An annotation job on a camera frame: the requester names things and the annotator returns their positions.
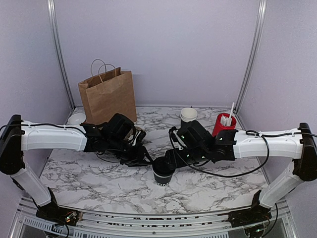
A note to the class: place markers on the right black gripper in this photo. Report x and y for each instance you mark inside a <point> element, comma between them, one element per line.
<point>175,161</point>

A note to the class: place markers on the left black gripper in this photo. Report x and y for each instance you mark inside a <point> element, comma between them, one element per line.
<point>137,159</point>

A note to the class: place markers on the black plastic cup lid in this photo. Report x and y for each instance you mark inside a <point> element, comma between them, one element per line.
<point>162,167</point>

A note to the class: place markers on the black paper coffee cup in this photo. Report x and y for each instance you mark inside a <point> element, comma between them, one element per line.
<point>162,181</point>

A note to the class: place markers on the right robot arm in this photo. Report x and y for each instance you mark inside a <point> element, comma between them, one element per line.
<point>297,144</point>

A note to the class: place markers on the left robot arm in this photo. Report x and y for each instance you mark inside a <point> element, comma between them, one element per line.
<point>20,135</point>

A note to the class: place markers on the cardboard cup carrier tray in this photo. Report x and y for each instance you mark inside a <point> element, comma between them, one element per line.
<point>132,133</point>

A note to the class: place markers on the stack of paper cups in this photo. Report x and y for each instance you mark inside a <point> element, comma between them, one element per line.
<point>187,115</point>

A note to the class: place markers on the red cylindrical holder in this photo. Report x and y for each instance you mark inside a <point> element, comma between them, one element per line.
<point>220,124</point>

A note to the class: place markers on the white sugar packets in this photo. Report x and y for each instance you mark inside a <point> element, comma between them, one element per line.
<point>225,121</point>

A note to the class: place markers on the brown paper bag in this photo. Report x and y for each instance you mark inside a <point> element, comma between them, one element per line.
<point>108,93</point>

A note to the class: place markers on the white and orange bowl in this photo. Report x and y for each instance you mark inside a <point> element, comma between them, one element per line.
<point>76,119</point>

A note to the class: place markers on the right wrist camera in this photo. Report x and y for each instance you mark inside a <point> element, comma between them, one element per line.
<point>193,135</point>

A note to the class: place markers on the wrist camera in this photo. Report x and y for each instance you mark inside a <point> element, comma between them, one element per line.
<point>193,135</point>
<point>116,129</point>

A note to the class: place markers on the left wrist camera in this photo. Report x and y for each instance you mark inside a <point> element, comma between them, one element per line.
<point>116,129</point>

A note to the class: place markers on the right aluminium frame post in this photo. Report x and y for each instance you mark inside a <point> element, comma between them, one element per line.
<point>253,53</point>

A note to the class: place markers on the aluminium frame post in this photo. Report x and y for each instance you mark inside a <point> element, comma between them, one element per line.
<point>58,50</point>
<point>253,53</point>

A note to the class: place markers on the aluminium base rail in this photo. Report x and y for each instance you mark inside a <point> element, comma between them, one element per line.
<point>97,224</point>

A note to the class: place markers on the left aluminium frame post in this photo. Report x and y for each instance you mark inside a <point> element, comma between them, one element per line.
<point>58,50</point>

